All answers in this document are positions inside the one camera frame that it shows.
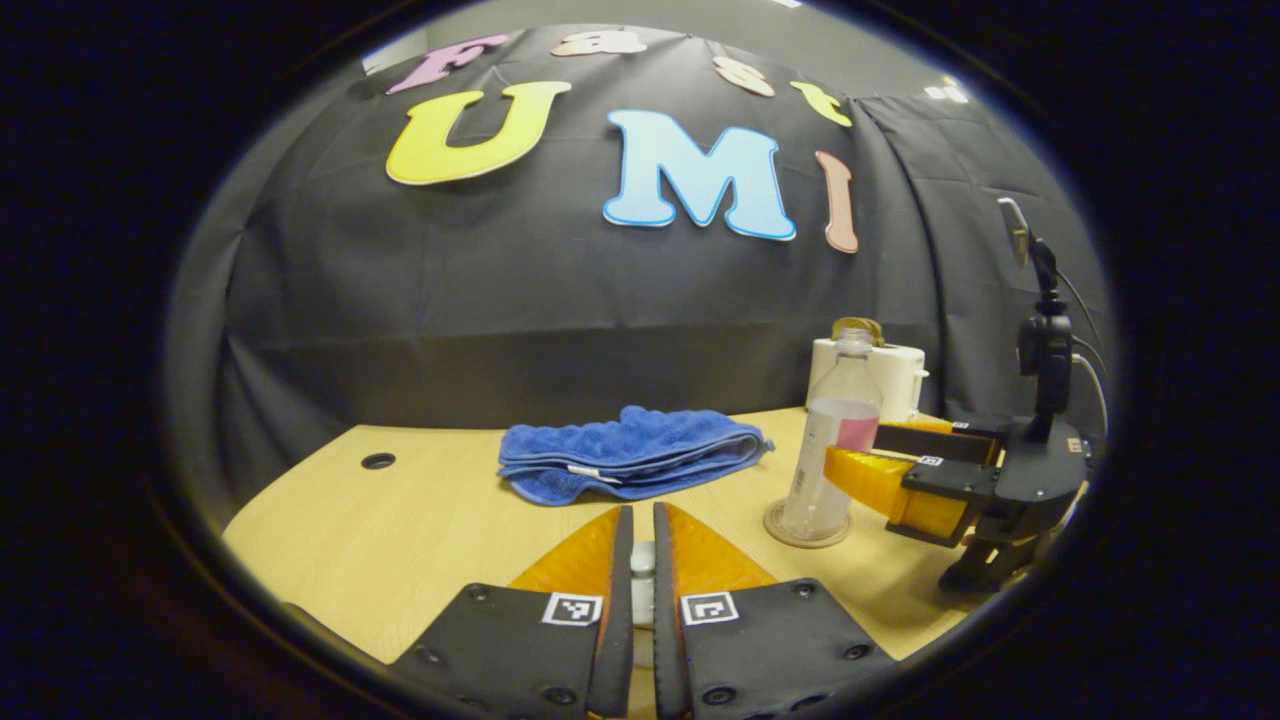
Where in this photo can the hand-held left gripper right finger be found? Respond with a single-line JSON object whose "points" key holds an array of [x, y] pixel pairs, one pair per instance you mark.
{"points": [[664, 600]]}

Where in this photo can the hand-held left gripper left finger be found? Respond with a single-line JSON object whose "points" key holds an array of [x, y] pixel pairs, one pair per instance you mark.
{"points": [[622, 600]]}

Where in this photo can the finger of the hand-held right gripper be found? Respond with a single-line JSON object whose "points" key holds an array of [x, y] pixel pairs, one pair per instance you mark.
{"points": [[950, 485], [930, 442]]}

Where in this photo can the white teacup lid blue knob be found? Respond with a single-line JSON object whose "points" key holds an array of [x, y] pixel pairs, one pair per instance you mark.
{"points": [[643, 580]]}

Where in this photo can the clear water bottle pink label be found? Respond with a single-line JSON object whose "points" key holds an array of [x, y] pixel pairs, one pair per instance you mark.
{"points": [[830, 430]]}

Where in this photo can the round cork coaster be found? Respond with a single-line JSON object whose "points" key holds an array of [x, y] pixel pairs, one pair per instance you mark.
{"points": [[775, 525]]}

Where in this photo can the white toaster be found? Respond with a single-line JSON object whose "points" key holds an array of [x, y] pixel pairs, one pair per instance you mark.
{"points": [[900, 380]]}

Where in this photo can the brown bread slice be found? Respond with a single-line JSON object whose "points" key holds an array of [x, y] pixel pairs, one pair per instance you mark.
{"points": [[860, 325]]}

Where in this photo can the folded blue towel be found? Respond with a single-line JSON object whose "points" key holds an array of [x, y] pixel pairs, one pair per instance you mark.
{"points": [[630, 455]]}

